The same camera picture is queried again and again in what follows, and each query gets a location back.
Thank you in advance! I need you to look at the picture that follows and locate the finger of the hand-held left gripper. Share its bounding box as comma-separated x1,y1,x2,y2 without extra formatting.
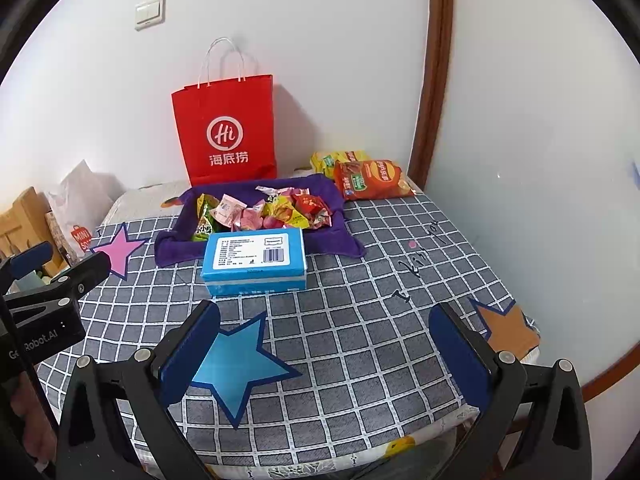
1,251,112,317
4,241,56,282

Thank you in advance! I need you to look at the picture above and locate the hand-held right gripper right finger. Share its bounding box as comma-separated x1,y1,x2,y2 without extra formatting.
428,301,595,480

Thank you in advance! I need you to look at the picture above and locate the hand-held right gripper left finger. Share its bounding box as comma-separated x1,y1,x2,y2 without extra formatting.
54,299,222,480

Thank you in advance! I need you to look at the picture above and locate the green triangular snack packet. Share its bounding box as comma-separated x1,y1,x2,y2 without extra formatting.
192,194,216,242

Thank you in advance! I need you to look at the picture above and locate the pink triangular snack packet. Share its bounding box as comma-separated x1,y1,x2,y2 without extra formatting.
214,195,247,226

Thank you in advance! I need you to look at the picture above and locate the pale pink snack packet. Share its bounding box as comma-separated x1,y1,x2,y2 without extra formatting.
242,205,273,233

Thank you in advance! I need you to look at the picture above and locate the pink and yellow snack bag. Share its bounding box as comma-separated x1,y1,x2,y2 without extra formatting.
267,196,308,231

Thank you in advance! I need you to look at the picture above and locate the purple cloth tray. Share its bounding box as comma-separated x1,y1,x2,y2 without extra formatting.
154,174,366,267

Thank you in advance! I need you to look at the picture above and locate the person's left hand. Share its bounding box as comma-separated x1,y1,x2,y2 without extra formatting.
10,375,57,466

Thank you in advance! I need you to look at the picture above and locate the white bag with red tag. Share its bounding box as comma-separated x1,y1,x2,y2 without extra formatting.
65,225,101,261

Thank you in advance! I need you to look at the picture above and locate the pink star patch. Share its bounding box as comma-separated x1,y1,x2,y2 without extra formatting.
92,222,151,281

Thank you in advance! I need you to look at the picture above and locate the blue star patch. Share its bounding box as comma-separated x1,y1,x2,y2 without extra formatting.
190,310,303,428

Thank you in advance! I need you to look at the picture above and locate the orange star patch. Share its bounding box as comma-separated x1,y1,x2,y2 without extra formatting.
470,297,542,361

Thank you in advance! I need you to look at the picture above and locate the white plastic bag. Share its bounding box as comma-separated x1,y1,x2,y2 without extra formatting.
47,160,126,241

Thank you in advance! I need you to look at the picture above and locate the blue tissue box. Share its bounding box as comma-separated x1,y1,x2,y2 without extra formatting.
201,227,307,297

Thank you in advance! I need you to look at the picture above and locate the orange chip bag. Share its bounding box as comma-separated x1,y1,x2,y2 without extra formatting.
333,159,416,202

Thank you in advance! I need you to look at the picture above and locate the red paper bag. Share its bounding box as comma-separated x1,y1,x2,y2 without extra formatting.
171,37,277,187

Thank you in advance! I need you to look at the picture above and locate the yellow chip bag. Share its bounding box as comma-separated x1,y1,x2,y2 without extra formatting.
310,150,371,181

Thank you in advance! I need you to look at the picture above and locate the white light switch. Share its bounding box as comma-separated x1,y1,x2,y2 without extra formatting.
135,0,166,31

